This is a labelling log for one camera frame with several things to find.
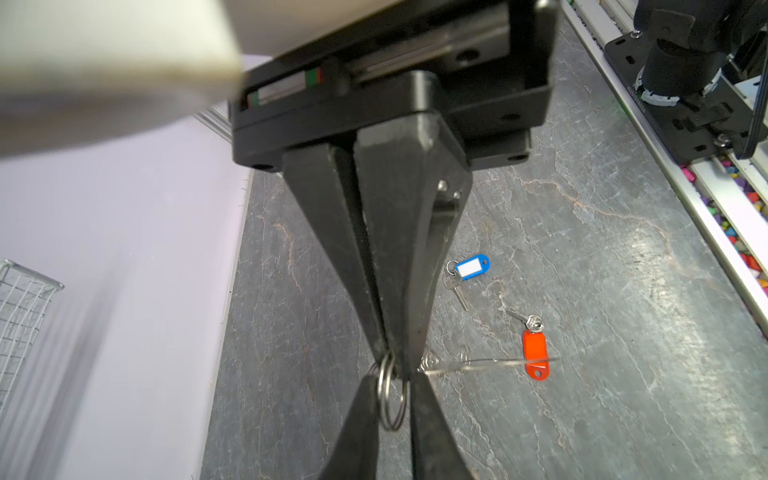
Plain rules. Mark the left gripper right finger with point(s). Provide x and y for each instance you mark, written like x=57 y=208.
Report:
x=435 y=454

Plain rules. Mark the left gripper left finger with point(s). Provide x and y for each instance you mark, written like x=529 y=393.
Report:
x=355 y=455

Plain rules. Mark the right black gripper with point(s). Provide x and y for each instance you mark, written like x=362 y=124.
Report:
x=480 y=67

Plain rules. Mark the metal keyring with shoe plate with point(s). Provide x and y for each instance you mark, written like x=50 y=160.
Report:
x=384 y=371

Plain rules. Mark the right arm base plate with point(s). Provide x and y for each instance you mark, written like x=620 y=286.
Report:
x=693 y=128

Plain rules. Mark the white wire basket long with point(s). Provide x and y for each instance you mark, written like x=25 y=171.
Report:
x=25 y=298

